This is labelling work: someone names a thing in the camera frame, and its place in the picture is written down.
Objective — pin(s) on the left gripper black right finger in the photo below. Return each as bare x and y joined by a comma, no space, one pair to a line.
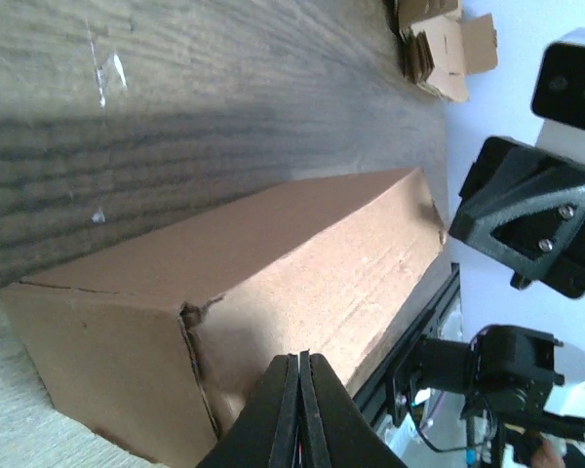
333,432

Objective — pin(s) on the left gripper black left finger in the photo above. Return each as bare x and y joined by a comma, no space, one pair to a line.
265,434

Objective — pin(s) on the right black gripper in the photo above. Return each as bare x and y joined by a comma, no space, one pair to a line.
525,208

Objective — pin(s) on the small cardboard box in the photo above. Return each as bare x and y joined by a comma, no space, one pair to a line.
155,344

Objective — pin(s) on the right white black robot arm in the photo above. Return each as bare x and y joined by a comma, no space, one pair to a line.
511,374

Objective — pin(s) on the stack of small cardboard blanks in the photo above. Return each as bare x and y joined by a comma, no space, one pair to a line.
442,48

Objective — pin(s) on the black aluminium frame rail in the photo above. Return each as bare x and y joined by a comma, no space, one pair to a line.
422,313

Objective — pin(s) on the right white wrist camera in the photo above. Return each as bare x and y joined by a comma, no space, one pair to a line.
559,94

